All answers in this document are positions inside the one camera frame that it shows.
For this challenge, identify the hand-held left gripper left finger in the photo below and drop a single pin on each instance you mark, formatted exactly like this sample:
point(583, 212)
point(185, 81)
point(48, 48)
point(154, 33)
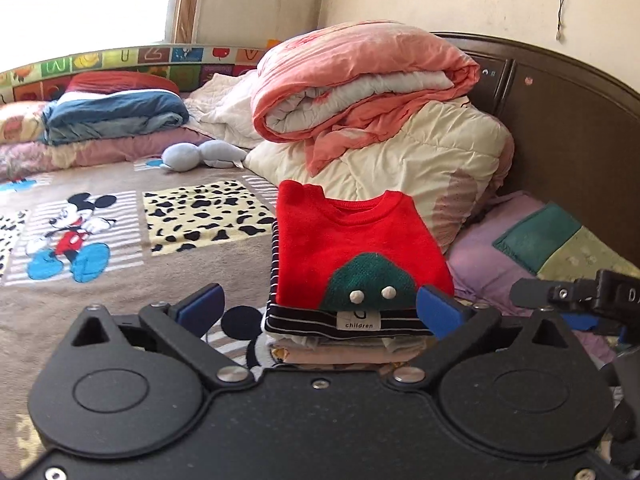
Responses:
point(200, 305)

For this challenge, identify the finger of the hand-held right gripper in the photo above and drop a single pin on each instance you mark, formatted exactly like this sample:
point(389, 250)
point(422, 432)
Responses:
point(535, 292)
point(595, 322)

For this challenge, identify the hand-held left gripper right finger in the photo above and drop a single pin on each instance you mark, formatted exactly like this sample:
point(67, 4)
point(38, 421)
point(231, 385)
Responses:
point(440, 310)

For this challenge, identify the red sweater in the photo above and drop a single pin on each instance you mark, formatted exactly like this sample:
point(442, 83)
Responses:
point(350, 240)

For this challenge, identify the person's right hand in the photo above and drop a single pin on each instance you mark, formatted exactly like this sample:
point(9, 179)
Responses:
point(627, 425)

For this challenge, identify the purple patchwork pillow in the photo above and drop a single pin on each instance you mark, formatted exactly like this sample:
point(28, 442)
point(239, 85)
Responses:
point(490, 260)

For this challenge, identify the cartoon printed blanket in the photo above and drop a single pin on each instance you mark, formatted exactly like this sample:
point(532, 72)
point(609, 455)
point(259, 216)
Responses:
point(125, 270)

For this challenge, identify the beige folded garment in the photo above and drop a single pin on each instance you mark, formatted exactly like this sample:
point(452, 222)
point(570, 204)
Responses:
point(345, 342)

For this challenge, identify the black striped garment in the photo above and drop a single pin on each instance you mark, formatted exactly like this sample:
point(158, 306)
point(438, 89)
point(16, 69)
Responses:
point(300, 320)

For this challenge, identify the pink folded garment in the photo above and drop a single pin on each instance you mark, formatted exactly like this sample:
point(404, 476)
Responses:
point(340, 356)

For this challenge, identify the grey plush toy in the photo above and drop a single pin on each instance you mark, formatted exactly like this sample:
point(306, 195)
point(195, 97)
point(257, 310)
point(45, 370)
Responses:
point(182, 156)

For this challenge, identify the cream quilt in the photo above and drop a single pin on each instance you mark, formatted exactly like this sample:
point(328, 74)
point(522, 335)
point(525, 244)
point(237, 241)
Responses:
point(425, 160)

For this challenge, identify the dark wooden headboard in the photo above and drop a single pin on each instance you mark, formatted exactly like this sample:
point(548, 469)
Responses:
point(575, 125)

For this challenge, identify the pink floral quilt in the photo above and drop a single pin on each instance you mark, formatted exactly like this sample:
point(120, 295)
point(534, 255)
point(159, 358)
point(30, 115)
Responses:
point(75, 152)

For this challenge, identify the white quilted blanket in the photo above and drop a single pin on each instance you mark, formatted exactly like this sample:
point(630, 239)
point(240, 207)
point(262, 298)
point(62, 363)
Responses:
point(225, 105)

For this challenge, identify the blue folded blanket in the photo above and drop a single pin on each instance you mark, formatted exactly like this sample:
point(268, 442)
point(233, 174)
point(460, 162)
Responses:
point(115, 110)

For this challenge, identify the alphabet foam board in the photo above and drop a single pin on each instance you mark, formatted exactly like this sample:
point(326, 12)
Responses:
point(125, 57)

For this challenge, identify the orange quilt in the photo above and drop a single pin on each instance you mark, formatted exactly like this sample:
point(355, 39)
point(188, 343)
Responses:
point(350, 55)

